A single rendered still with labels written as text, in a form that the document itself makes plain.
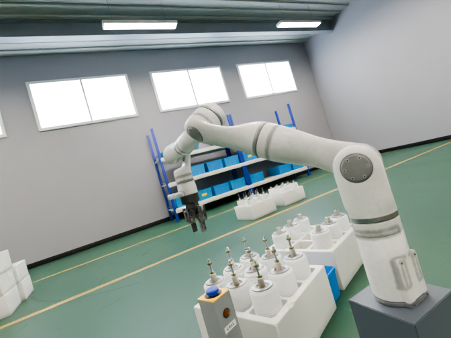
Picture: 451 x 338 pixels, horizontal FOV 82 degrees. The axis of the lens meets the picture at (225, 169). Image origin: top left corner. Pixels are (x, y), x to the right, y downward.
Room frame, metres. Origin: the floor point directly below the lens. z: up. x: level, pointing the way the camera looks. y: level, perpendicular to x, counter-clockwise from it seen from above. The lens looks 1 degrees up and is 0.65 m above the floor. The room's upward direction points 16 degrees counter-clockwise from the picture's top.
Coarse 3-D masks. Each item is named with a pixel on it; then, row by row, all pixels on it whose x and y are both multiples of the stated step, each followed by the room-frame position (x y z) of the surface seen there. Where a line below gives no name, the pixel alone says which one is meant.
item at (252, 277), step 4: (264, 268) 1.02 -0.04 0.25; (244, 272) 1.03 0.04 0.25; (260, 272) 1.00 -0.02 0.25; (264, 272) 1.01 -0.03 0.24; (244, 276) 1.03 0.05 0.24; (248, 276) 1.00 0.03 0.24; (252, 276) 0.99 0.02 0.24; (264, 276) 1.00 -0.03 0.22; (252, 280) 1.00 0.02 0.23; (256, 280) 0.99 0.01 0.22; (252, 284) 1.00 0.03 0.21
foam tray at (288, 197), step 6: (300, 186) 3.66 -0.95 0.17; (288, 192) 3.54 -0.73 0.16; (294, 192) 3.59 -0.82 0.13; (300, 192) 3.64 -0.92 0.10; (276, 198) 3.64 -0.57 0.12; (282, 198) 3.53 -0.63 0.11; (288, 198) 3.53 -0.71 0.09; (294, 198) 3.58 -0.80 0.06; (300, 198) 3.63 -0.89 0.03; (276, 204) 3.67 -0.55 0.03; (282, 204) 3.56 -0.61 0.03; (288, 204) 3.52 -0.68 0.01
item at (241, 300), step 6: (246, 282) 0.94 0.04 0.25; (228, 288) 0.93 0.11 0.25; (234, 288) 0.91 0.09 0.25; (240, 288) 0.91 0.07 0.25; (246, 288) 0.92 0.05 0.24; (234, 294) 0.91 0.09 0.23; (240, 294) 0.91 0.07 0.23; (246, 294) 0.91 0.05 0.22; (234, 300) 0.91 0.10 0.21; (240, 300) 0.91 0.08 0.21; (246, 300) 0.91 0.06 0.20; (234, 306) 0.91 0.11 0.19; (240, 306) 0.90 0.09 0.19; (246, 306) 0.91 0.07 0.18
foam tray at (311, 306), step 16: (320, 272) 1.02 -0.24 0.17; (304, 288) 0.92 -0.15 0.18; (320, 288) 0.99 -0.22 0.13; (288, 304) 0.85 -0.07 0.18; (304, 304) 0.89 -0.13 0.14; (320, 304) 0.97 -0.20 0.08; (240, 320) 0.86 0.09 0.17; (256, 320) 0.82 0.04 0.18; (272, 320) 0.79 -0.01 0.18; (288, 320) 0.81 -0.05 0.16; (304, 320) 0.87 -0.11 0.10; (320, 320) 0.94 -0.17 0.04; (208, 336) 1.00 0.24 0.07; (256, 336) 0.83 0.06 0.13; (272, 336) 0.78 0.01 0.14; (288, 336) 0.79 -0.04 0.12; (304, 336) 0.85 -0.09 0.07; (320, 336) 0.92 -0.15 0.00
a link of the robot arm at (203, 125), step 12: (204, 108) 0.73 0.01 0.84; (192, 120) 0.71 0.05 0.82; (204, 120) 0.70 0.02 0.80; (216, 120) 0.73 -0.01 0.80; (192, 132) 0.73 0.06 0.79; (204, 132) 0.70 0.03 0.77; (216, 132) 0.68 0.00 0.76; (228, 132) 0.66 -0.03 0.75; (240, 132) 0.65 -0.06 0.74; (252, 132) 0.63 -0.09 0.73; (216, 144) 0.72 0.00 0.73; (228, 144) 0.69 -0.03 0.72; (240, 144) 0.66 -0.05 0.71; (252, 144) 0.63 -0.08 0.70
